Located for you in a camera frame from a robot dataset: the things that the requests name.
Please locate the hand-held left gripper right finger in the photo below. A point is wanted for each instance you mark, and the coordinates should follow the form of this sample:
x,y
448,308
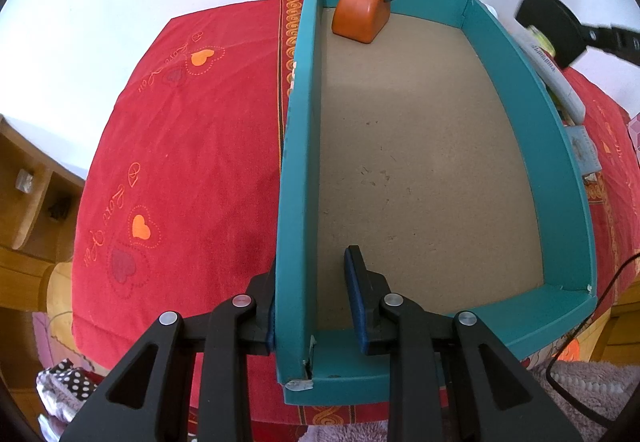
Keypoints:
x,y
356,302

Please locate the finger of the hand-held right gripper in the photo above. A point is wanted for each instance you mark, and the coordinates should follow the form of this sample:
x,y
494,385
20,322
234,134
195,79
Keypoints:
x,y
620,42

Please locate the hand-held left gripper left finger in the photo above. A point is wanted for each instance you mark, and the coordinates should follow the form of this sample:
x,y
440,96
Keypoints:
x,y
260,314

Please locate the black pouch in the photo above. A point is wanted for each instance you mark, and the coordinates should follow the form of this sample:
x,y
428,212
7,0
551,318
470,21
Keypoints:
x,y
555,27

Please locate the white glasses case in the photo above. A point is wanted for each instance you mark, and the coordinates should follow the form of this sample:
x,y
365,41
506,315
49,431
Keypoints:
x,y
557,77

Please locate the small yellow-green item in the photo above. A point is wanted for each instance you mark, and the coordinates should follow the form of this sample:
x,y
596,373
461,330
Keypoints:
x,y
542,41

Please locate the teal cardboard box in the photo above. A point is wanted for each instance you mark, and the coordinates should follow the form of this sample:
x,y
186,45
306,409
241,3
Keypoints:
x,y
295,172

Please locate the red printed bedsheet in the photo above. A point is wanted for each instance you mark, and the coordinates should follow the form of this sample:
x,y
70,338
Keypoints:
x,y
200,147

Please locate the polka dot cloth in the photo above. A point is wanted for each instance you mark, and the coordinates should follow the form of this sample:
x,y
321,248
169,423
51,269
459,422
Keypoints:
x,y
70,384

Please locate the small dark item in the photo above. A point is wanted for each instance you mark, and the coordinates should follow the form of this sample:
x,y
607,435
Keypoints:
x,y
59,211

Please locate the wooden shelf unit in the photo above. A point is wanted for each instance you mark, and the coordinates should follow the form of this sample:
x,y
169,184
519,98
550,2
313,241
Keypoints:
x,y
20,232

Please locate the wooden furniture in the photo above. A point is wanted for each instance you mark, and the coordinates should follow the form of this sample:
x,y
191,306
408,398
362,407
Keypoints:
x,y
622,332

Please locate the small glass item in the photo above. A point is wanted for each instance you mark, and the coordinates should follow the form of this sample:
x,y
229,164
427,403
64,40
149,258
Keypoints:
x,y
25,180

